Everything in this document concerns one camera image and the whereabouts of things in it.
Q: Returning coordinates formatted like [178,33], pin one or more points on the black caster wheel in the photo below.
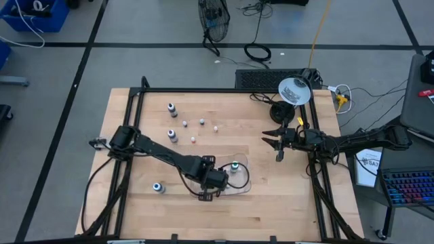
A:
[381,234]

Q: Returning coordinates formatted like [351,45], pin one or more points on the small black clamp bracket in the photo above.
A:
[97,143]

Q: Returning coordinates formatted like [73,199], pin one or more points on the dark grey desk cart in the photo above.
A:
[396,159]

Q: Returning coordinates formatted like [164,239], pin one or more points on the black floor box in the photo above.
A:
[288,2]

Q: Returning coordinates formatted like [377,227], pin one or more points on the clear plastic bin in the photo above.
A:
[242,183]

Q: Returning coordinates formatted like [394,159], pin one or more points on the black floor fan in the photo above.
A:
[213,17]

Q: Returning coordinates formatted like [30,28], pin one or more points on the grey side table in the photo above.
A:
[417,112]

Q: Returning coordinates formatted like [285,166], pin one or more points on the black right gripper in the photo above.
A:
[288,139]

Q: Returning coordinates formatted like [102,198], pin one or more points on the black table edge clamp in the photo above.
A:
[174,238]
[273,239]

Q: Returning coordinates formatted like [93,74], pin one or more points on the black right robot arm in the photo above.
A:
[366,139]

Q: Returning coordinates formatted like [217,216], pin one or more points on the large purple food coloring bottle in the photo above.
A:
[172,135]

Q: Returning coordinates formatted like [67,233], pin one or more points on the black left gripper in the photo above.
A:
[209,160]

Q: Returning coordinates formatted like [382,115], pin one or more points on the desk lamp with white shade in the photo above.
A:
[295,89]

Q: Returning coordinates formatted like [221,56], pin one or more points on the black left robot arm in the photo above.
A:
[159,150]

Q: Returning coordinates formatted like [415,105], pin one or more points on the red tool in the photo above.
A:
[426,93]

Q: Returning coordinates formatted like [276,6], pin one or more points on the backlit rainbow keyboard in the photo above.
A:
[410,186]

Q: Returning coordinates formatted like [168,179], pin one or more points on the large blue food coloring bottle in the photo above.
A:
[157,187]

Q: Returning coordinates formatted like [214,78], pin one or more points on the large blue storage bin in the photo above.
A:
[51,20]

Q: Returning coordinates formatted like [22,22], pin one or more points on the small purple food coloring bottle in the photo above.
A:
[228,186]

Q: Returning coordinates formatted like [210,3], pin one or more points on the small red-orange food coloring bottle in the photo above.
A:
[193,139]

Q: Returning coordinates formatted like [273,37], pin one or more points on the large green food coloring bottle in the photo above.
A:
[234,166]

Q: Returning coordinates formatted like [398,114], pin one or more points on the grey metal bar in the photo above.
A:
[13,81]

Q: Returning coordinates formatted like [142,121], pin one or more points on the white printed paper sheet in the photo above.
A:
[368,173]

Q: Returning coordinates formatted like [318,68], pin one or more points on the black aluminium rig frame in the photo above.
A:
[220,90]

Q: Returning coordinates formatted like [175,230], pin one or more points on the black computer case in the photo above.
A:
[257,79]

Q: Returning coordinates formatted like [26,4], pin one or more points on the large dark food coloring bottle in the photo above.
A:
[172,109]

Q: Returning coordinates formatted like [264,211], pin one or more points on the yellow power plug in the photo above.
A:
[341,99]

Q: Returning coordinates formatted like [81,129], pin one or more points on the black desktop device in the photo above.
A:
[429,71]

